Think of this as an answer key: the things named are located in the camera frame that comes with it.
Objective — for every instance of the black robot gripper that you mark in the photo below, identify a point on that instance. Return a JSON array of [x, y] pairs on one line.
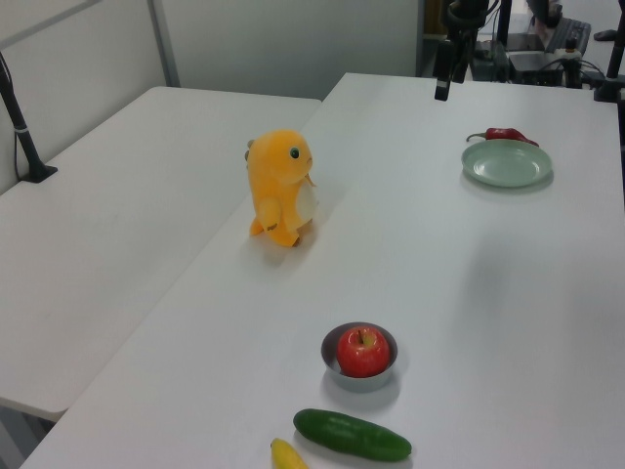
[[466, 19]]

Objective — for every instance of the red apple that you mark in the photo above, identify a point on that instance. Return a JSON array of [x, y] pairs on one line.
[[362, 353]]

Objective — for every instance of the thin black upright pole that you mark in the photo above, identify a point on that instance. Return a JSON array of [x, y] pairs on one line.
[[503, 39]]

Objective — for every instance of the dark equipment box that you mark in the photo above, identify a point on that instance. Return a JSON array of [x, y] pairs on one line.
[[537, 66]]

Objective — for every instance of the red chili pepper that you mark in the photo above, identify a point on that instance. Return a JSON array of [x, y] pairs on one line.
[[505, 133]]

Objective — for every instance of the pale green plate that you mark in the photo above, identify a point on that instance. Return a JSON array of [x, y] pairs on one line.
[[507, 167]]

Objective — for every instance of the black keyboard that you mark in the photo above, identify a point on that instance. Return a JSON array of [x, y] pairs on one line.
[[569, 34]]

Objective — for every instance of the black clamp stand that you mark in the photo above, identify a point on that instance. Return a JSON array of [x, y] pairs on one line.
[[612, 68]]

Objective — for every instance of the orange plush dinosaur toy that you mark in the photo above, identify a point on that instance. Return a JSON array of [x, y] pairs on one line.
[[283, 190]]

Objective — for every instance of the small grey bowl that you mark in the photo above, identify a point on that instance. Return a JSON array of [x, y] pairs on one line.
[[361, 383]]

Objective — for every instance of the white side table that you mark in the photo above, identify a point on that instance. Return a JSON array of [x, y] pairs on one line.
[[122, 234]]

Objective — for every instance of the green cucumber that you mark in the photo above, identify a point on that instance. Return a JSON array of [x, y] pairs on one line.
[[351, 434]]

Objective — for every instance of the yellow banana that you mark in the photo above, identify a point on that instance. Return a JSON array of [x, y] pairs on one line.
[[285, 456]]

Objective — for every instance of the grey aluminium partition post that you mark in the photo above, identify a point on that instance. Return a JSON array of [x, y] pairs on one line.
[[163, 44]]

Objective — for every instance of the black camera stand pole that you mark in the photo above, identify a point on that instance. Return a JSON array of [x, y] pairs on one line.
[[22, 132]]

